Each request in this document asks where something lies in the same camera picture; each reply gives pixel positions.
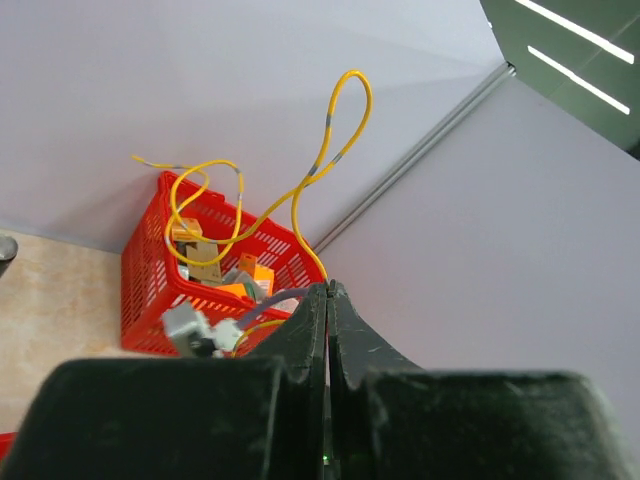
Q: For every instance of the orange carton in basket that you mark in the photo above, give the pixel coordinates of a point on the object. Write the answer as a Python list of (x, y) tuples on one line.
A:
[(249, 279)]

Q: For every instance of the red three-compartment tray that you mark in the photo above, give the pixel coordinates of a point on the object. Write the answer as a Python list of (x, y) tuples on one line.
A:
[(6, 441)]

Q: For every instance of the black drink can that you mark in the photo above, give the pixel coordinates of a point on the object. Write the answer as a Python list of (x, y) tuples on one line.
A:
[(8, 252)]

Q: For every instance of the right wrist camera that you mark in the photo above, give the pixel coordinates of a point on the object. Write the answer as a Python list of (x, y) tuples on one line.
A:
[(191, 335)]

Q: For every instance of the red plastic shopping basket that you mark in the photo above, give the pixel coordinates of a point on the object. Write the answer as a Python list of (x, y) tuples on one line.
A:
[(154, 281)]

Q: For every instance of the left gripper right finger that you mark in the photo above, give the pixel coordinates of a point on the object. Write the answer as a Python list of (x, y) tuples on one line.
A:
[(392, 419)]

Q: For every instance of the brown cardboard box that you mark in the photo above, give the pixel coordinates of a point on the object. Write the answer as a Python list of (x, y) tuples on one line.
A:
[(199, 252)]

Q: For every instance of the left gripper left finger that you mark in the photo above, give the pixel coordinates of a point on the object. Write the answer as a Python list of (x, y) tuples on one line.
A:
[(259, 416)]

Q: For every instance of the orange box in basket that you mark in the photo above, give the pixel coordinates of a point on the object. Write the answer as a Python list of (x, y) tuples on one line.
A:
[(189, 230)]

